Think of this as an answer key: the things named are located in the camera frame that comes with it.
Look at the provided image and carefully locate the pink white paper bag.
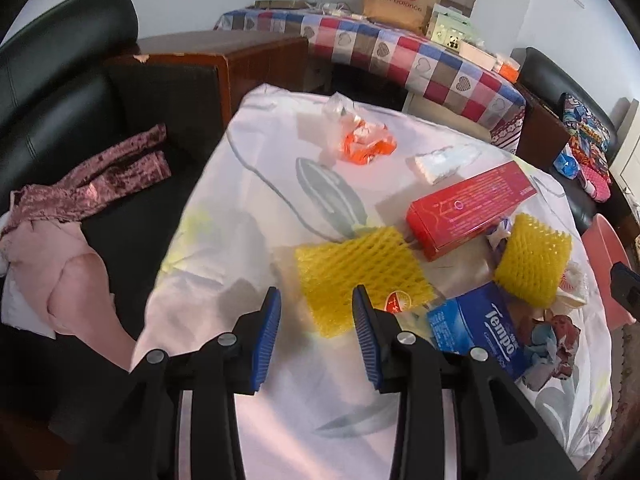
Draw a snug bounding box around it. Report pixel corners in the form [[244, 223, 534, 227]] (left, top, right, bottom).
[[555, 260, 589, 309]]

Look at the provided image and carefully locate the large yellow foam fruit net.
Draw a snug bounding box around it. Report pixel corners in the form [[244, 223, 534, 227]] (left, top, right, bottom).
[[295, 226, 436, 338]]

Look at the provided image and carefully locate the red blue wrapper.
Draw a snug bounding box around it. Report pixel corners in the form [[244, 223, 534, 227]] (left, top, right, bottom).
[[518, 314, 580, 391]]

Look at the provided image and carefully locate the small yellow foam fruit net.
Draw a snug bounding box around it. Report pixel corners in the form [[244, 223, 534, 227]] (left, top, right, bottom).
[[494, 212, 572, 309]]

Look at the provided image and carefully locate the blue Tempo tissue pack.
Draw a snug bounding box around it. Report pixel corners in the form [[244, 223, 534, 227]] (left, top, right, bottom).
[[426, 282, 528, 379]]

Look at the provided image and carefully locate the red medicine box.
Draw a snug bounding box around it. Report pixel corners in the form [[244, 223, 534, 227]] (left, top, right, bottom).
[[406, 162, 536, 261]]

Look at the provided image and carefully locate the white torn wrapper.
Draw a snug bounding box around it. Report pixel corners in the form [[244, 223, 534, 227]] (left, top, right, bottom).
[[413, 144, 480, 184]]

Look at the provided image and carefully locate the orange clear snack wrapper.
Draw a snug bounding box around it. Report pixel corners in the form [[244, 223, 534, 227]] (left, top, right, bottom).
[[322, 93, 397, 166]]

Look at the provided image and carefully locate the pink plastic trash bucket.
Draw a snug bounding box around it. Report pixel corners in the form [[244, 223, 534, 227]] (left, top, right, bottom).
[[582, 214, 636, 332]]

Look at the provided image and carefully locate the pink dotted cushion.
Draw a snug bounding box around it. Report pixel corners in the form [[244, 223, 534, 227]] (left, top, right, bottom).
[[578, 165, 611, 203]]

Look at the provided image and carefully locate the cream cabinet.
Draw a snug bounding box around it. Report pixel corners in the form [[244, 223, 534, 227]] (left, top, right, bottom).
[[610, 100, 640, 221]]

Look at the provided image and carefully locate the pink floral table cloth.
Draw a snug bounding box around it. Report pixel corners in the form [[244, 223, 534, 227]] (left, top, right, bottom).
[[130, 83, 614, 480]]

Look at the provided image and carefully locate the blue plastic package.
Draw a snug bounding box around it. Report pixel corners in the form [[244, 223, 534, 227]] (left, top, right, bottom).
[[553, 144, 580, 180]]

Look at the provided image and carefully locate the colourful patterned cushion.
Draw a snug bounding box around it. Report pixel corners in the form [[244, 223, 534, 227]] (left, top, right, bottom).
[[562, 92, 612, 176]]

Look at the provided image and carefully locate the wooden armrest cabinet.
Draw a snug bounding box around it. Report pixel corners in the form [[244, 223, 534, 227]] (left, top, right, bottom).
[[515, 84, 570, 171]]

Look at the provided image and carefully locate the pink garment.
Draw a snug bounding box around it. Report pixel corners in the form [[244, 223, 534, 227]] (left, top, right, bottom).
[[1, 220, 136, 370]]

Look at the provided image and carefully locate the maroon velvet cloth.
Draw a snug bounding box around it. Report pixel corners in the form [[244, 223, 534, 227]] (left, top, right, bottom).
[[1, 124, 171, 235]]

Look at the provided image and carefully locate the black leather armchair right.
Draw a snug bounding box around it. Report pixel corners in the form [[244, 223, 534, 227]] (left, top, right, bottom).
[[516, 47, 631, 232]]

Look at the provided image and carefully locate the orange box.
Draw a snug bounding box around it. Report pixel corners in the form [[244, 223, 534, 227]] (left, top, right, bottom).
[[494, 54, 521, 84]]

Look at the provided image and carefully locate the checkered tablecloth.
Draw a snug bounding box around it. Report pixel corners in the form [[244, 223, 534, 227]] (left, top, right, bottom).
[[215, 9, 526, 154]]

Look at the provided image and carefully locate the wooden side table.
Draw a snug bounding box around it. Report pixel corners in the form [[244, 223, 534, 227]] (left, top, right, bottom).
[[107, 30, 308, 125]]

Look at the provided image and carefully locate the white plastic tray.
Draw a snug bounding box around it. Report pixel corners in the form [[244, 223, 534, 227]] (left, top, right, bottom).
[[459, 41, 497, 72]]

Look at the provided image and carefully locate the black leather sofa left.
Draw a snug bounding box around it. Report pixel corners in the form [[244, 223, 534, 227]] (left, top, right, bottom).
[[1, 0, 224, 443]]

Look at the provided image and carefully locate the green white box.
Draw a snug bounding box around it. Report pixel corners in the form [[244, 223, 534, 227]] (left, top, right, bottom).
[[426, 4, 477, 52]]

